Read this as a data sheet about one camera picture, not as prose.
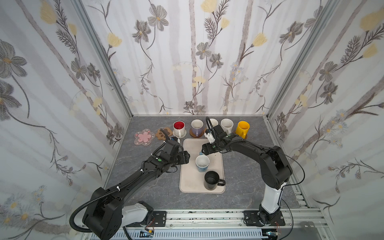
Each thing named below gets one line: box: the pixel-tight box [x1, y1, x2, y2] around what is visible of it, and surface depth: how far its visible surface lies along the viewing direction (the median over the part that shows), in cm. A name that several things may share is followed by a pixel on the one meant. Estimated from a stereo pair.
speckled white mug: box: [220, 118, 234, 135], surface depth 106 cm
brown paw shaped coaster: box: [155, 127, 173, 140], surface depth 113 cm
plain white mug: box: [209, 118, 219, 128], surface depth 107 cm
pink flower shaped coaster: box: [134, 128, 156, 146], surface depth 110 cm
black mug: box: [204, 170, 226, 191], surface depth 82 cm
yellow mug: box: [235, 121, 250, 139], surface depth 103 cm
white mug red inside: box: [173, 120, 186, 138], surface depth 106 cm
